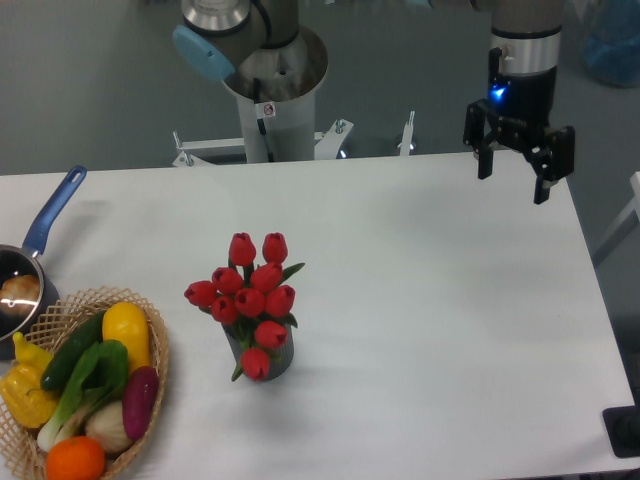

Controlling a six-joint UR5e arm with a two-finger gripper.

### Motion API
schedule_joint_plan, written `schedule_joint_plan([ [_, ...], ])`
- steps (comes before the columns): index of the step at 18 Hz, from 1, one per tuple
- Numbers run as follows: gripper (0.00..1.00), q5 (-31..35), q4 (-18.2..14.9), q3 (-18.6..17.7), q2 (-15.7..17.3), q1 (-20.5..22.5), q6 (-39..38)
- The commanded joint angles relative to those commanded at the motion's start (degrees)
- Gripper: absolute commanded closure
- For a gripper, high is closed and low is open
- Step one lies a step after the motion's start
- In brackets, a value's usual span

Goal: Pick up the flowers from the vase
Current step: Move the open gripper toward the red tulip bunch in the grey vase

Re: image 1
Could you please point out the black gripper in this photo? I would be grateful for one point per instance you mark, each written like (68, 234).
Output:
(526, 99)

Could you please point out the red tulip bouquet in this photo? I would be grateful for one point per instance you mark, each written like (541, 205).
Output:
(251, 288)

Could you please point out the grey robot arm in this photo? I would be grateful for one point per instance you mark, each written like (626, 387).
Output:
(525, 37)

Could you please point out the dark grey ribbed vase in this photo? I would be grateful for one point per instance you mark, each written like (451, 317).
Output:
(264, 361)

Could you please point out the blue object in background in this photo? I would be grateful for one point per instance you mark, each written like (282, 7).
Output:
(610, 50)

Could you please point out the black device at table edge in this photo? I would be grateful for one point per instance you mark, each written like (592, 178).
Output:
(622, 426)

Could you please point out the yellow squash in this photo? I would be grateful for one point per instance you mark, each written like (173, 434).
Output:
(127, 323)

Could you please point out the purple eggplant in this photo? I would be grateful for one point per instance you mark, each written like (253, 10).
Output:
(138, 401)

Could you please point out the green bok choy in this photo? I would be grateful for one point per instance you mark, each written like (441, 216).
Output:
(99, 377)

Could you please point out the beige garlic bulb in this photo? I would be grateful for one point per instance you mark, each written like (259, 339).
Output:
(106, 426)

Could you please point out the green cucumber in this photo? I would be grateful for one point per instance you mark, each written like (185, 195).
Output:
(61, 367)

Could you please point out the bread roll in pan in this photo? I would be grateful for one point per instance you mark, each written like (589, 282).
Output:
(20, 293)

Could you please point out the orange fruit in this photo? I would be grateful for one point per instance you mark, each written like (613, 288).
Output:
(79, 457)

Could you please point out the yellow bell pepper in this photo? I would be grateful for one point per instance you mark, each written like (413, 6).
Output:
(29, 404)

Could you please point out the white frame at right edge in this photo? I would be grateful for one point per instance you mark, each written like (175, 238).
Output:
(620, 228)

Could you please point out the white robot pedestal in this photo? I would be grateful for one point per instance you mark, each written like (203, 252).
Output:
(275, 92)

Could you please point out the blue handled saucepan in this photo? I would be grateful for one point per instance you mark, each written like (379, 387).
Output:
(24, 260)

